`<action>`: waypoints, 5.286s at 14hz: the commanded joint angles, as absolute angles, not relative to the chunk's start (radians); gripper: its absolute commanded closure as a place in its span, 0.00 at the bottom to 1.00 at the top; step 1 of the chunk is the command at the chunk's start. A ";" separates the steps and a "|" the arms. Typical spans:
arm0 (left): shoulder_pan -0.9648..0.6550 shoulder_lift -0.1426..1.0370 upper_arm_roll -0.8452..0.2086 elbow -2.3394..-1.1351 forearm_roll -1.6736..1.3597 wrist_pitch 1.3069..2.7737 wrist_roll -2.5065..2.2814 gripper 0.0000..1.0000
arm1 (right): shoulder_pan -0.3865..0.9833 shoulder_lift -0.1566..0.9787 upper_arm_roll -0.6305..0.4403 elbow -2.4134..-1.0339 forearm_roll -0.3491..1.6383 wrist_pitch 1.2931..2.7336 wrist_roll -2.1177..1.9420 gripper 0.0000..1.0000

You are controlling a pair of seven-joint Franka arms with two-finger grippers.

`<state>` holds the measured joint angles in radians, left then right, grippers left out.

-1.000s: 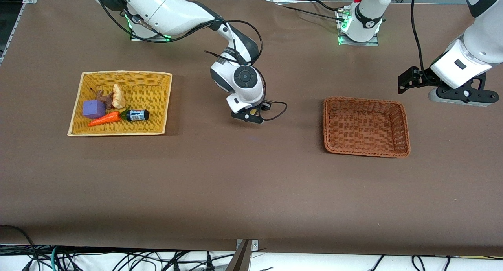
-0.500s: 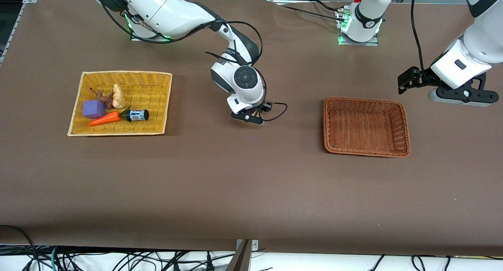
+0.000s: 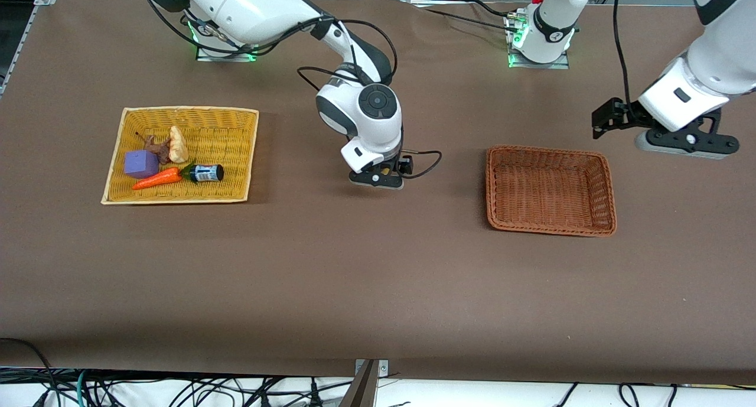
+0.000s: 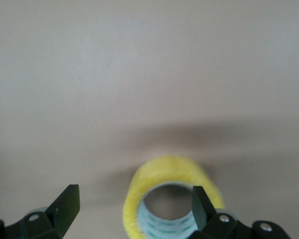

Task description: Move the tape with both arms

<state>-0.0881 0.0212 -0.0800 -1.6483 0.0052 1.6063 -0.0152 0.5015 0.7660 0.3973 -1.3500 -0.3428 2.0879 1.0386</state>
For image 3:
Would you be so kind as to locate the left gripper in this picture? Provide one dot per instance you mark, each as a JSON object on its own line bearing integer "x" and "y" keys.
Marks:
{"x": 627, "y": 114}

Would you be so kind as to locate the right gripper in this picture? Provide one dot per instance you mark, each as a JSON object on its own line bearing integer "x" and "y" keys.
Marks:
{"x": 404, "y": 165}

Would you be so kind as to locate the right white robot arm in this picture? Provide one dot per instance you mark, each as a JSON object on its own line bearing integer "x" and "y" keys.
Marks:
{"x": 254, "y": 5}

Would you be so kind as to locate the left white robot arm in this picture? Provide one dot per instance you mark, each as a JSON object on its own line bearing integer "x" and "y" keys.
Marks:
{"x": 726, "y": 52}

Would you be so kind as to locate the brown wicker basket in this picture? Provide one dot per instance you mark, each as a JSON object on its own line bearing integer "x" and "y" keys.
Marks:
{"x": 549, "y": 188}

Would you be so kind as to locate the yellow wicker basket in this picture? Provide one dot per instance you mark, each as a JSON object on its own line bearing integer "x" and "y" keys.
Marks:
{"x": 230, "y": 176}

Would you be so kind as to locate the small can with black cap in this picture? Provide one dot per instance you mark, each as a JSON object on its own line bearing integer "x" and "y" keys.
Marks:
{"x": 208, "y": 173}

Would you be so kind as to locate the toy bread loaf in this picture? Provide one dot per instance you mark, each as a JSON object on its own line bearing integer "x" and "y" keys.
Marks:
{"x": 177, "y": 147}

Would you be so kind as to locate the dark support beam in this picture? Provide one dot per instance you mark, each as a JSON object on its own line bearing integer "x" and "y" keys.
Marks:
{"x": 360, "y": 392}

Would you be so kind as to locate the orange toy carrot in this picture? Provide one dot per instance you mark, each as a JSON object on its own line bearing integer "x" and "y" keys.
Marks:
{"x": 156, "y": 178}

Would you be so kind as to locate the brown toy lion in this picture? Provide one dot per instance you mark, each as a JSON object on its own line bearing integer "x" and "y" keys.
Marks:
{"x": 156, "y": 150}

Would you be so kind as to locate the purple cube block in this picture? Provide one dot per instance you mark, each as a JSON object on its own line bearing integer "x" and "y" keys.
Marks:
{"x": 140, "y": 163}

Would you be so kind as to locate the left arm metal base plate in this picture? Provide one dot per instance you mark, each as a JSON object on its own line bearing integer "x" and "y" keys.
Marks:
{"x": 537, "y": 64}

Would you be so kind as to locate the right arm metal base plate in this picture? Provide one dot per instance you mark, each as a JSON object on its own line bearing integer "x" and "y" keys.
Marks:
{"x": 230, "y": 57}

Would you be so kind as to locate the metal table edge bracket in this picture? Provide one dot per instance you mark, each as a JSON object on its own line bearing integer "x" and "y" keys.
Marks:
{"x": 384, "y": 368}

